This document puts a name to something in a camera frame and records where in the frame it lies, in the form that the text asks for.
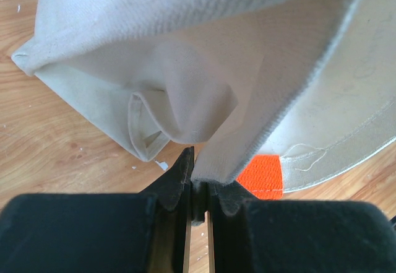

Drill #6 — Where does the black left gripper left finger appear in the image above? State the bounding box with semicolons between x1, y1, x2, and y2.
1;147;194;272

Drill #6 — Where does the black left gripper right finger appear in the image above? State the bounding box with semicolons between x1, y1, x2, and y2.
207;182;395;272

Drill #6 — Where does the white canvas tote bag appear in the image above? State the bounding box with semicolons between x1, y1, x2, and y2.
12;0;395;193

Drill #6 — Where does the orange bag handle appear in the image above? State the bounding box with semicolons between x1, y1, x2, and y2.
236;155;283;200

